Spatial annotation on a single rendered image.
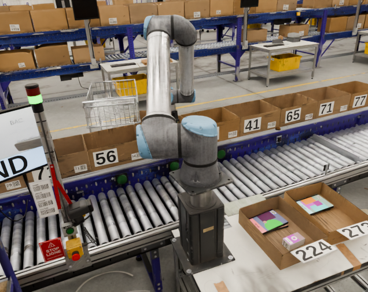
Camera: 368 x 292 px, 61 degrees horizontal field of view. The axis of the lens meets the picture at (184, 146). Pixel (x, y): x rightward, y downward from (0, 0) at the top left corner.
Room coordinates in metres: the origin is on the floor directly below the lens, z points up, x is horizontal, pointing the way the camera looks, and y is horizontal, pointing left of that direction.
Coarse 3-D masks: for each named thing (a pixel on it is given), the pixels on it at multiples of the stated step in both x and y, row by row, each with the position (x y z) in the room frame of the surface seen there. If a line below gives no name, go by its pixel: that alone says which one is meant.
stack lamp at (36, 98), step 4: (36, 88) 1.20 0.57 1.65; (28, 92) 1.19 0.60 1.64; (32, 92) 1.19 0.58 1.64; (36, 92) 1.20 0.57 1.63; (40, 92) 1.22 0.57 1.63; (28, 96) 1.19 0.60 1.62; (32, 96) 1.19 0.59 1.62; (36, 96) 1.20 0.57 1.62; (40, 96) 1.21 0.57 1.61; (32, 100) 1.19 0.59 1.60; (36, 100) 1.19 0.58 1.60; (40, 100) 1.21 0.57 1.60
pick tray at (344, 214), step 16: (288, 192) 1.55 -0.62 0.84; (304, 192) 1.59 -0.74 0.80; (320, 192) 1.62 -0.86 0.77; (336, 192) 1.51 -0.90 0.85; (336, 208) 1.48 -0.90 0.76; (352, 208) 1.39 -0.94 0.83; (320, 224) 1.24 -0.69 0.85; (336, 224) 1.34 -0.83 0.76; (352, 224) 1.33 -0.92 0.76; (336, 240) 1.20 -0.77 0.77
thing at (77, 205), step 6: (72, 204) 1.20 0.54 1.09; (78, 204) 1.19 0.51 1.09; (84, 204) 1.19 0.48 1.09; (90, 204) 1.19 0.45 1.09; (66, 210) 1.17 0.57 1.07; (72, 210) 1.16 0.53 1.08; (78, 210) 1.16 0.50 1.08; (84, 210) 1.17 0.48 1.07; (90, 210) 1.18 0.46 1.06; (72, 216) 1.15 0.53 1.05; (78, 216) 1.16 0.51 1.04; (84, 216) 1.19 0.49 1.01; (78, 222) 1.17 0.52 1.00
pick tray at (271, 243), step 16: (240, 208) 1.41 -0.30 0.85; (256, 208) 1.45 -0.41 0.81; (272, 208) 1.49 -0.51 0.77; (288, 208) 1.42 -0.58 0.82; (240, 224) 1.38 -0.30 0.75; (288, 224) 1.36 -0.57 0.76; (304, 224) 1.30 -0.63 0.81; (256, 240) 1.23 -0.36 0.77; (272, 240) 1.24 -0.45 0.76; (272, 256) 1.11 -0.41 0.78; (288, 256) 1.06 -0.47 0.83
